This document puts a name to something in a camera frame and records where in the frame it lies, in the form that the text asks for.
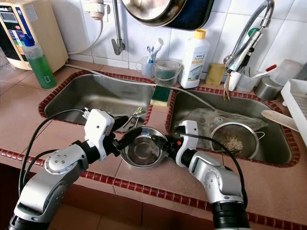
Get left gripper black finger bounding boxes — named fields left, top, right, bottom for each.
left=118, top=127, right=144, bottom=151
left=112, top=115, right=130, bottom=133

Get metal fork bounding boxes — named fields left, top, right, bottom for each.
left=122, top=113, right=145, bottom=132

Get round steel plate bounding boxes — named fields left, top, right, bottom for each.
left=120, top=127, right=171, bottom=169

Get green white training chopsticks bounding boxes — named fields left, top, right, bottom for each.
left=132, top=108, right=147, bottom=118

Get clear plastic bag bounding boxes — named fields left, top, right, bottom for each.
left=180, top=108, right=269, bottom=139

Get green yellow scrub sponge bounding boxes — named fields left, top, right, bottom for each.
left=151, top=86, right=172, bottom=108

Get wide steel sink basin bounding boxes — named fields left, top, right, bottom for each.
left=165, top=86, right=300, bottom=168

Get white toothbrush cup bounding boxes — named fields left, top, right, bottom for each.
left=138, top=56, right=154, bottom=80

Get white detergent bottle yellow cap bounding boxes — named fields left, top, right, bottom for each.
left=178, top=29, right=212, bottom=89

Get blue white toothbrush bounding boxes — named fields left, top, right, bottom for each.
left=146, top=38, right=165, bottom=63

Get green liquid soap bottle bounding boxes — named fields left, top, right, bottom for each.
left=15, top=6, right=57, bottom=91

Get wooden spatula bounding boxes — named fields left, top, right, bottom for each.
left=261, top=109, right=300, bottom=132

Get steel cup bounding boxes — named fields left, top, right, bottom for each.
left=253, top=77, right=283, bottom=100

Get hanging steel wok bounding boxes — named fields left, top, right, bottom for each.
left=121, top=0, right=190, bottom=27

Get beige water filter appliance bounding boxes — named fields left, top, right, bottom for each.
left=0, top=0, right=69, bottom=72

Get red tipped white utensil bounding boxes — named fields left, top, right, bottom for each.
left=252, top=65, right=279, bottom=80

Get chrome sink faucet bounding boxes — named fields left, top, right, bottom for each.
left=222, top=0, right=276, bottom=102

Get hanging dark pan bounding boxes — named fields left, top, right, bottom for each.
left=165, top=0, right=216, bottom=30

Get white dish rack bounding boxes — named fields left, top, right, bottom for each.
left=281, top=78, right=307, bottom=147

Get clear plastic container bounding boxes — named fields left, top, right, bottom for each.
left=269, top=58, right=304, bottom=87

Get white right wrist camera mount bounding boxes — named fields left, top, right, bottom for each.
left=174, top=120, right=200, bottom=168

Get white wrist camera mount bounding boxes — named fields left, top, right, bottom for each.
left=174, top=120, right=200, bottom=168
left=84, top=109, right=116, bottom=161

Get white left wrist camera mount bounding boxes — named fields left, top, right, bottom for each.
left=84, top=109, right=116, bottom=161

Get chrome wall tap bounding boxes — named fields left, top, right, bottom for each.
left=110, top=0, right=126, bottom=56

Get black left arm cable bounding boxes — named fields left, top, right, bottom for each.
left=19, top=109, right=89, bottom=197

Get white water hose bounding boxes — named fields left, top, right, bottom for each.
left=67, top=0, right=108, bottom=56

